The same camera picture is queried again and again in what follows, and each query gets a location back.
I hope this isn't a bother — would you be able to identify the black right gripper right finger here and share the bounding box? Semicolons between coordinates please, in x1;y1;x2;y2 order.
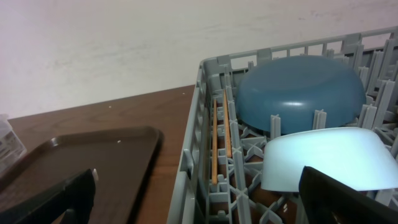
298;166;397;224

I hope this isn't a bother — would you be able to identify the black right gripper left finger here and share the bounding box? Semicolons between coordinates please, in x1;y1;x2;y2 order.
1;169;96;223

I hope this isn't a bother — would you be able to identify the light blue bowl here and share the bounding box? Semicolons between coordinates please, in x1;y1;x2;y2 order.
261;128;397;192

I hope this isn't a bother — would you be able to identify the dark blue plate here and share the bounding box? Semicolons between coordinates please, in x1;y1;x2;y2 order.
235;55;366;134

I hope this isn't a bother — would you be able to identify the grey dishwasher rack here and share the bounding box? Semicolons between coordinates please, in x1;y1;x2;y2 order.
167;27;397;223

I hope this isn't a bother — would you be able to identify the brown serving tray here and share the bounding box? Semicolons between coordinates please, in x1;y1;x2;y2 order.
1;126;162;223

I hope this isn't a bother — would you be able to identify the clear plastic bin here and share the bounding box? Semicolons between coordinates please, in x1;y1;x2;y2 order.
0;114;27;173

